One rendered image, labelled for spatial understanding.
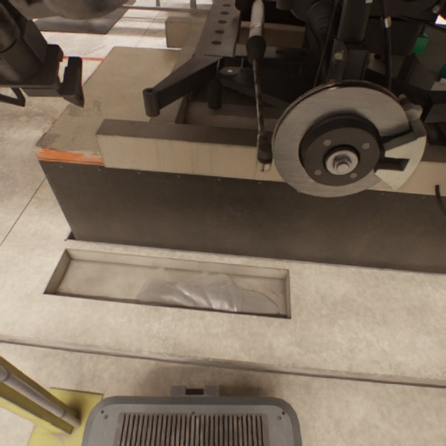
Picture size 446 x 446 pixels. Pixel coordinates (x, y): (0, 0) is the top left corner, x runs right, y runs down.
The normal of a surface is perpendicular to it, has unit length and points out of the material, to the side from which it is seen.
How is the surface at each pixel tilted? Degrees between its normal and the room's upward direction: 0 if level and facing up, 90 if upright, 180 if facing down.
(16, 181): 0
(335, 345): 0
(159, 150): 90
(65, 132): 0
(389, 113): 90
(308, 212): 90
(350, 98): 90
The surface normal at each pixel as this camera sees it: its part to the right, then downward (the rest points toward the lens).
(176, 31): -0.09, 0.75
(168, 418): 0.04, -0.66
